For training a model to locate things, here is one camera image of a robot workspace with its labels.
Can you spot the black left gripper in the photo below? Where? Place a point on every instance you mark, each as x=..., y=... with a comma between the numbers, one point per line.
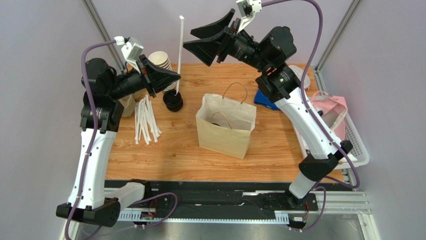
x=158, y=78

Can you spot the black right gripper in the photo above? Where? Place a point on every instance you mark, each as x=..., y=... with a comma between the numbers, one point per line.
x=225, y=43

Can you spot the single white straw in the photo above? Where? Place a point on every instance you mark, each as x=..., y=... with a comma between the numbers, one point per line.
x=181, y=42

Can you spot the brown paper bag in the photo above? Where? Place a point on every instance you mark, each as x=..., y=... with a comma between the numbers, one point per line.
x=237, y=121

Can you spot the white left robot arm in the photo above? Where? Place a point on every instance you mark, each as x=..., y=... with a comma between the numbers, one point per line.
x=88, y=203

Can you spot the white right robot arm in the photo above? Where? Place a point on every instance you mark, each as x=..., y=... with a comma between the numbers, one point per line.
x=277, y=81

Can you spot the stack of paper cups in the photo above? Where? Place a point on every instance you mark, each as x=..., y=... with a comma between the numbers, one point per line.
x=161, y=59

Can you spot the stack of black lids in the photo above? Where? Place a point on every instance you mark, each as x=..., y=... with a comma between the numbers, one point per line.
x=173, y=100

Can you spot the cardboard cup carrier stack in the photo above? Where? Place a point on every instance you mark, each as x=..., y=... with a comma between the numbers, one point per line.
x=129, y=103

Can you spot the pile of wrapped straws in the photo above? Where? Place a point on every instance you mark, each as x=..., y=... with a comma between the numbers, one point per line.
x=146, y=127

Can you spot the blue cloth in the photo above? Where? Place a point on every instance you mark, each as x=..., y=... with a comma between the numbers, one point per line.
x=262, y=100

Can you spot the white pink mesh pouches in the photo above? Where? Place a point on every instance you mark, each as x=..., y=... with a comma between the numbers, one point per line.
x=299, y=73

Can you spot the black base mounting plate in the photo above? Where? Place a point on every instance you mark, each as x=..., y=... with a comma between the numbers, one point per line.
x=221, y=200

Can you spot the pink mesh bag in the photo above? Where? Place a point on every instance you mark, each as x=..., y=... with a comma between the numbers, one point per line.
x=334, y=110

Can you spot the white plastic basket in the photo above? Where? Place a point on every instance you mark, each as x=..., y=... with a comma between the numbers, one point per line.
x=358, y=155

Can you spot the aluminium frame rail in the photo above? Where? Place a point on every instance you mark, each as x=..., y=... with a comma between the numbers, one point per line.
x=344, y=214

